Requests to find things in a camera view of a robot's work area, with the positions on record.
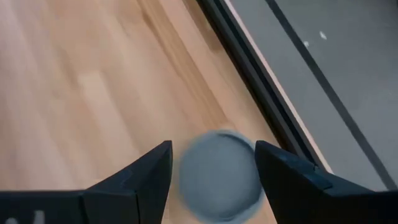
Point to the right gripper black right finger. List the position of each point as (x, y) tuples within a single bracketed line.
[(289, 186)]

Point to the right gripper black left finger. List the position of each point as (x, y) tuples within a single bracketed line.
[(146, 186)]

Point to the grey-lidded tin can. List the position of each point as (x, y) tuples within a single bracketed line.
[(217, 180)]

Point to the black aluminium table frame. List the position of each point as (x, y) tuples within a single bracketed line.
[(253, 74)]

